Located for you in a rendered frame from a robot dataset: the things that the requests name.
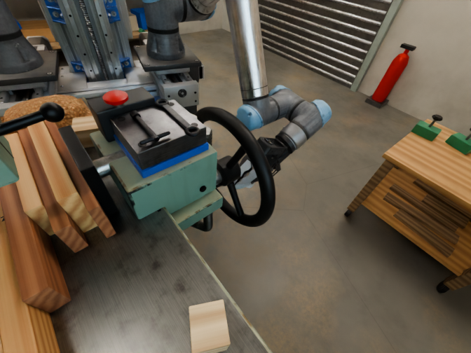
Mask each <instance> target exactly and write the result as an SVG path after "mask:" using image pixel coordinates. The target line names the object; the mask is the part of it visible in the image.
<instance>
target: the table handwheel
mask: <svg viewBox="0 0 471 353"><path fill-rule="evenodd" d="M194 115H196V116H197V119H198V120H199V121H200V122H201V123H202V124H203V123H204V122H206V121H209V120H211V121H214V122H217V123H219V124H220V125H222V126H224V127H225V128H226V129H227V130H228V131H229V132H230V133H231V134H232V135H233V136H234V137H235V138H236V139H237V140H238V142H239V143H240V145H241V146H240V148H239V149H238V150H237V151H236V152H235V154H234V155H233V157H231V156H229V155H227V156H225V157H223V158H221V159H219V160H218V159H217V179H216V185H217V184H219V185H221V186H227V187H228V190H229V193H230V194H231V197H232V200H233V203H234V206H235V207H233V206H232V205H231V204H230V203H229V202H228V201H227V200H226V199H225V198H224V197H223V196H222V197H223V203H222V207H220V209H221V210H222V211H223V212H224V213H225V214H226V215H227V216H228V217H230V218H231V219H233V220H234V221H235V222H237V223H239V224H241V225H244V226H247V227H258V226H261V225H263V224H265V222H267V221H268V220H269V219H270V217H271V215H272V213H273V210H274V208H275V183H274V179H273V174H272V171H271V167H270V165H269V163H268V160H267V158H266V156H265V154H264V152H263V150H262V148H261V146H260V145H259V142H258V141H257V140H256V138H255V137H254V135H253V134H252V133H251V132H250V130H249V129H248V128H247V127H246V126H245V125H244V124H243V123H242V122H241V121H240V120H239V119H238V118H237V117H235V116H234V115H233V114H232V113H230V112H228V111H226V110H224V109H221V108H219V107H215V106H207V107H204V108H202V109H200V110H198V111H197V112H196V113H195V114H194ZM245 154H247V156H248V157H249V159H250V161H251V163H252V166H253V168H254V171H255V172H256V175H257V178H258V182H259V187H260V192H261V204H260V208H259V211H258V212H257V213H256V214H253V215H249V214H244V211H243V208H242V206H241V203H240V200H239V198H238V194H237V191H236V187H235V184H234V181H235V180H237V179H239V178H240V175H241V168H240V165H239V163H238V162H239V160H240V159H241V158H242V157H243V156H244V155H245ZM215 189H216V190H217V191H218V189H217V187H216V188H215ZM218 192H219V191H218ZM219 193H220V192H219ZM220 194H221V193H220Z"/></svg>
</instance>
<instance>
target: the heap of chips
mask: <svg viewBox="0 0 471 353"><path fill-rule="evenodd" d="M46 102H55V103H57V104H59V105H60V106H61V107H62V108H63V109H64V113H65V115H64V118H63V119H62V120H61V121H60V122H57V126H58V127H59V128H61V127H66V126H68V125H72V120H73V118H79V117H85V116H92V113H91V111H90V110H89V108H88V107H87V106H86V104H85V103H84V101H83V100H82V99H81V98H80V99H77V98H75V97H74V96H71V95H49V96H45V97H38V98H35V99H30V100H27V101H23V102H20V103H17V104H16V105H14V106H12V107H11V108H9V109H7V110H6V111H5V114H4V117H1V121H2V123H4V122H6V121H9V120H12V119H15V118H19V117H21V116H24V115H27V114H29V113H33V112H35V111H39V108H40V106H41V105H42V104H44V103H46ZM26 128H27V127H25V128H22V129H20V130H23V129H26ZM13 133H18V130H17V131H14V132H11V133H8V134H6V135H9V134H13ZM18 134H19V133H18Z"/></svg>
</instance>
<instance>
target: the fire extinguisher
mask: <svg viewBox="0 0 471 353"><path fill-rule="evenodd" d="M400 47H401V48H404V49H405V51H404V52H403V53H401V54H399V55H398V56H397V57H396V58H395V59H394V60H393V61H392V62H391V64H390V66H389V67H388V70H387V71H386V73H385V75H384V76H383V78H382V80H381V82H380V83H379V85H378V87H377V89H376V90H375V92H374V94H373V95H371V96H369V97H368V98H366V100H365V102H366V103H368V104H370V105H372V106H375V107H376V108H378V109H380V108H381V107H383V106H385V105H386V104H387V103H388V101H389V100H388V99H386V98H387V96H388V95H389V93H390V91H391V90H392V88H393V87H394V85H395V84H396V82H397V80H398V79H399V77H400V76H401V74H402V72H403V71H404V69H405V68H406V66H407V65H408V61H409V56H408V53H409V51H413V50H415V49H416V46H412V45H409V44H407V43H403V44H401V46H400Z"/></svg>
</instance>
